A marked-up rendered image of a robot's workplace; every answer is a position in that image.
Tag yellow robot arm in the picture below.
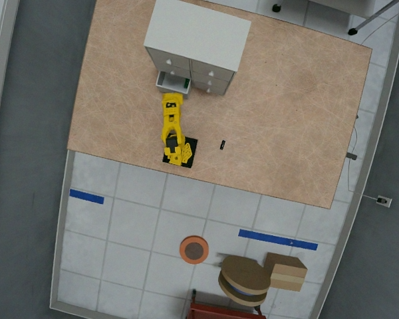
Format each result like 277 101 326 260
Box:
161 97 192 164

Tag grey chest of drawers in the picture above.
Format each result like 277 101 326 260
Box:
144 0 251 93

